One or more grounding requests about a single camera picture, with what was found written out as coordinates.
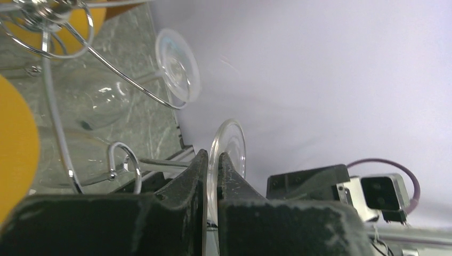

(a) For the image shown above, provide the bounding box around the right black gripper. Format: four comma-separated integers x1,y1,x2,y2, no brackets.
266,164,350,201

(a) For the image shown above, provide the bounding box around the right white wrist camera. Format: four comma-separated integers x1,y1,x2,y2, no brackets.
337,173,410,225

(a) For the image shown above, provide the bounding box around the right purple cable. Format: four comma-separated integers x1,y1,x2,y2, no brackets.
346,158,422,214

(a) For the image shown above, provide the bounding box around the chrome wine glass rack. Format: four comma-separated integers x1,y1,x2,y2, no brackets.
1,1,179,194

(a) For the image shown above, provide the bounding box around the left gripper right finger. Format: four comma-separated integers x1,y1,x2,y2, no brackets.
217,153,373,255

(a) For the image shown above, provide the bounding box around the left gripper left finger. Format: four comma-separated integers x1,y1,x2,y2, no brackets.
1,149,208,255

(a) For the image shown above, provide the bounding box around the orange plastic goblet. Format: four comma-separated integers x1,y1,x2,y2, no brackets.
1,76,39,222
1,1,107,59

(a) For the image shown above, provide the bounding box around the clear wine glass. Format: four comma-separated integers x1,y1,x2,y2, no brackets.
54,29,201,131
35,118,247,227

